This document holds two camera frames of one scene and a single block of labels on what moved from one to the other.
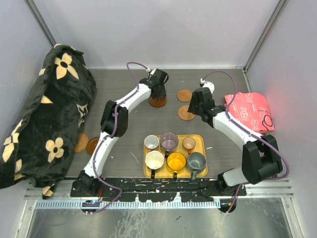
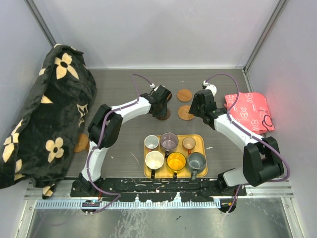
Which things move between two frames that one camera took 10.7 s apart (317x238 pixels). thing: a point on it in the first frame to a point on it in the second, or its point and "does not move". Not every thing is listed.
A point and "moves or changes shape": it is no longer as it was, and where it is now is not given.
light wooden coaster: x=184 y=95 does not move
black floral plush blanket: x=38 y=145 does not move
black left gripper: x=162 y=94 to x=162 y=113
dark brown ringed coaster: x=157 y=103 moves or changes shape
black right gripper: x=192 y=108 does not move
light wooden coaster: x=184 y=114 does not move
